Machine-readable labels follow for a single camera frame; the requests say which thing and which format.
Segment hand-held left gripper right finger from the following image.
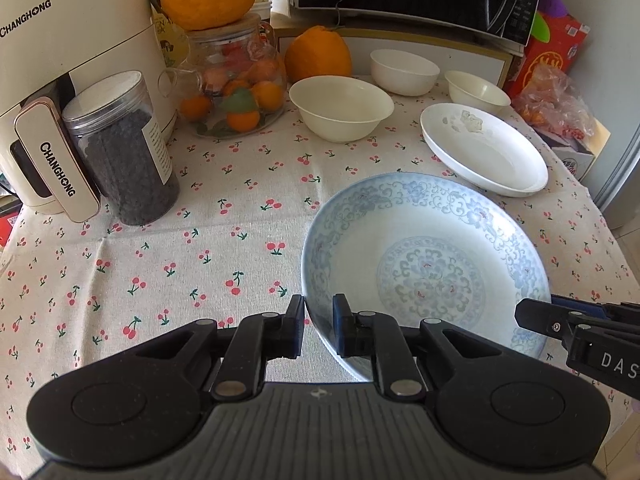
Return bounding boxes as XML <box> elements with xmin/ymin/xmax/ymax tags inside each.
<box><xmin>332</xmin><ymin>294</ymin><xmax>501</xmax><ymax>402</ymax></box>

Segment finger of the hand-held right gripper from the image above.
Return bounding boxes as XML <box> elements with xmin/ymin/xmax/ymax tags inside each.
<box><xmin>550</xmin><ymin>294</ymin><xmax>640</xmax><ymax>319</ymax></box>
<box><xmin>515</xmin><ymin>297</ymin><xmax>582</xmax><ymax>347</ymax></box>

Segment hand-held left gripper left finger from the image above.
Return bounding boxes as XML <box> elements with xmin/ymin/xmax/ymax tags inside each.
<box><xmin>145</xmin><ymin>294</ymin><xmax>306</xmax><ymax>402</ymax></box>

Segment blue patterned porcelain plate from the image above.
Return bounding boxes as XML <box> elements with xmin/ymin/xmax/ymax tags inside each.
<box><xmin>300</xmin><ymin>172</ymin><xmax>554</xmax><ymax>384</ymax></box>

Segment small white bowl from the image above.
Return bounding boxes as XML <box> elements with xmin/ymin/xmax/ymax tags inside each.
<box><xmin>444</xmin><ymin>70</ymin><xmax>512</xmax><ymax>116</ymax></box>

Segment white refrigerator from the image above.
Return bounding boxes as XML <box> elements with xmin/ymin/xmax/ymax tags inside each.
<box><xmin>579</xmin><ymin>147</ymin><xmax>640</xmax><ymax>233</ymax></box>

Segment cherry print tablecloth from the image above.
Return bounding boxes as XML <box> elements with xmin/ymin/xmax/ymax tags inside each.
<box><xmin>0</xmin><ymin>67</ymin><xmax>640</xmax><ymax>467</ymax></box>

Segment white and blue carton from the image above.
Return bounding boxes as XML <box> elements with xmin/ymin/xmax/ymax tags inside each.
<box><xmin>539</xmin><ymin>124</ymin><xmax>612</xmax><ymax>182</ymax></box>

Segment white oval plate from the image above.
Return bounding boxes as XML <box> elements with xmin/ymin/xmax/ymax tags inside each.
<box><xmin>419</xmin><ymin>102</ymin><xmax>550</xmax><ymax>198</ymax></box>

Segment plastic bag of small oranges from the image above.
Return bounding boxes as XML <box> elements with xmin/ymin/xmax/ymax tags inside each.
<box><xmin>509</xmin><ymin>64</ymin><xmax>599</xmax><ymax>144</ymax></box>

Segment large white bowl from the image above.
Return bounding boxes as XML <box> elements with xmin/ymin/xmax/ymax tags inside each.
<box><xmin>288</xmin><ymin>75</ymin><xmax>395</xmax><ymax>144</ymax></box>

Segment clear plastic jar dark contents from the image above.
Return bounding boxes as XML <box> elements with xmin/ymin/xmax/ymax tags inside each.
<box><xmin>61</xmin><ymin>69</ymin><xmax>181</xmax><ymax>227</ymax></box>

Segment glass jar of small oranges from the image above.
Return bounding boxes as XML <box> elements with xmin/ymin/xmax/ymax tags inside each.
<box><xmin>158</xmin><ymin>12</ymin><xmax>287</xmax><ymax>139</ymax></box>

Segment red cardboard box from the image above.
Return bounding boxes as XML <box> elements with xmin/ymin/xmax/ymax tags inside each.
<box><xmin>504</xmin><ymin>10</ymin><xmax>592</xmax><ymax>107</ymax></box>

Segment medium white bowl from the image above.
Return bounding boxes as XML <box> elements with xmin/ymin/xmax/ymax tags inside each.
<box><xmin>369</xmin><ymin>48</ymin><xmax>441</xmax><ymax>97</ymax></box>

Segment beige printed package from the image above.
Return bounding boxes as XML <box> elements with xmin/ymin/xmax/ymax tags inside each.
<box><xmin>151</xmin><ymin>9</ymin><xmax>192</xmax><ymax>69</ymax></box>

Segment white air fryer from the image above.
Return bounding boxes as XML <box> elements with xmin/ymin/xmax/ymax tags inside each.
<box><xmin>0</xmin><ymin>0</ymin><xmax>179</xmax><ymax>224</ymax></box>

